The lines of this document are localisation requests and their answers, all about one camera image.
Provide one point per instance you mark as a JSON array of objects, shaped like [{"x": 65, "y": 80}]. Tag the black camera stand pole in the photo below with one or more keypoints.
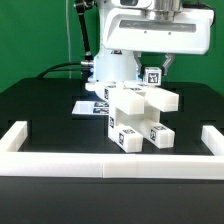
[{"x": 81, "y": 7}]

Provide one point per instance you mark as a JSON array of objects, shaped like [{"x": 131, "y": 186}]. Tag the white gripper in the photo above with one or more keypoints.
[{"x": 161, "y": 26}]

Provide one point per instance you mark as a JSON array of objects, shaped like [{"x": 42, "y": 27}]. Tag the white chair back bar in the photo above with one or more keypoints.
[{"x": 161, "y": 99}]

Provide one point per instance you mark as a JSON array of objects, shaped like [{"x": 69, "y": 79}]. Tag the white chair seat part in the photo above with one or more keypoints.
[{"x": 117, "y": 117}]

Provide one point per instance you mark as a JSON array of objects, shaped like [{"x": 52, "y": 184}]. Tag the white tag sheet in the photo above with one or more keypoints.
[{"x": 91, "y": 108}]

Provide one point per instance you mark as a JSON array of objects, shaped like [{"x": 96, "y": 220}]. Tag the white U-shaped fence frame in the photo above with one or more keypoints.
[{"x": 14, "y": 162}]

